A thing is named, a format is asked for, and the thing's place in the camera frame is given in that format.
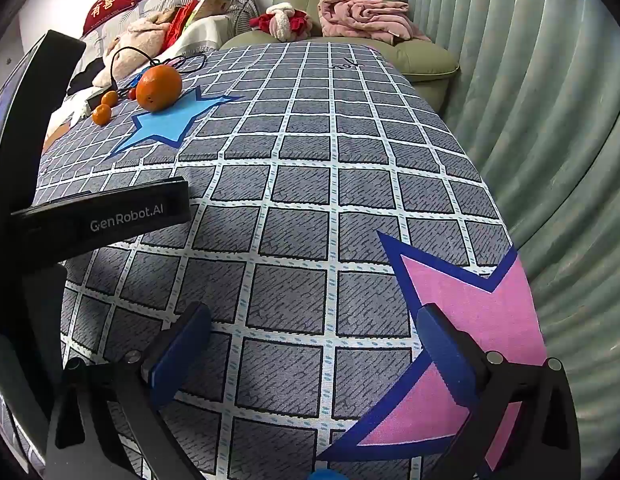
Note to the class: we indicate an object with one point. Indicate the red embroidered cushion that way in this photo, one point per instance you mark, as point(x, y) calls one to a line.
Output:
point(115, 2)

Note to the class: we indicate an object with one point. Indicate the pink blanket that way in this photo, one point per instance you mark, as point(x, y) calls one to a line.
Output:
point(365, 17)

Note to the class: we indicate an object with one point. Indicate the small tangerine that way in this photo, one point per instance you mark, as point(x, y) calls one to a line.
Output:
point(110, 97)
point(102, 115)

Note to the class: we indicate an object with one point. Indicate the red and white plush toy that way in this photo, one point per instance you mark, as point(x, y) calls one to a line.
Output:
point(282, 20)

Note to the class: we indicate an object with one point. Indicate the red bag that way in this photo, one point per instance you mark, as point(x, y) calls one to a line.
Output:
point(179, 25)

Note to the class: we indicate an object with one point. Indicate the cardboard paper bag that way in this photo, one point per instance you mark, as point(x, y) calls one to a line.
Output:
point(215, 2)

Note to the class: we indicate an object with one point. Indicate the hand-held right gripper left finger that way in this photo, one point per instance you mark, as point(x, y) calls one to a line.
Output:
point(177, 355)

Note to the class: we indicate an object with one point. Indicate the large orange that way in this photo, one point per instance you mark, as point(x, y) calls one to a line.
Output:
point(160, 87)

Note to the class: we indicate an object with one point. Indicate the beige plush garment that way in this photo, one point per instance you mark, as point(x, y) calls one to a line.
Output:
point(135, 45)

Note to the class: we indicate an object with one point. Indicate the blue plastic bag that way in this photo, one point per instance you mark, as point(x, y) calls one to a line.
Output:
point(139, 78)

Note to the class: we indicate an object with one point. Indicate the pale green curtain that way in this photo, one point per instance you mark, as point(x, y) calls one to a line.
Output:
point(514, 60)

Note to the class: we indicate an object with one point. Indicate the checked star tablecloth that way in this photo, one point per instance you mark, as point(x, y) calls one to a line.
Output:
point(315, 210)

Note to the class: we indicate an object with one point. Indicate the black garment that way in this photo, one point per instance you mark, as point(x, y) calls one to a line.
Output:
point(82, 80)

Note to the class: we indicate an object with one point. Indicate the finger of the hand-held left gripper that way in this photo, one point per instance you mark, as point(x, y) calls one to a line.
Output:
point(40, 95)

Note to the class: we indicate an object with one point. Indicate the black power adapter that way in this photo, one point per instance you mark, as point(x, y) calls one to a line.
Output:
point(97, 101)

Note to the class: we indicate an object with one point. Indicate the white cloth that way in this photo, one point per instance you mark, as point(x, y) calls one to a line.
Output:
point(210, 35)

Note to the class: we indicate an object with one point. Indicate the grey striped sofa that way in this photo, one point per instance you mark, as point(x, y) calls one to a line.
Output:
point(155, 5)

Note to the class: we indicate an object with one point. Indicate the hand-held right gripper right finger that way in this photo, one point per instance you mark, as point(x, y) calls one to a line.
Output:
point(447, 355)

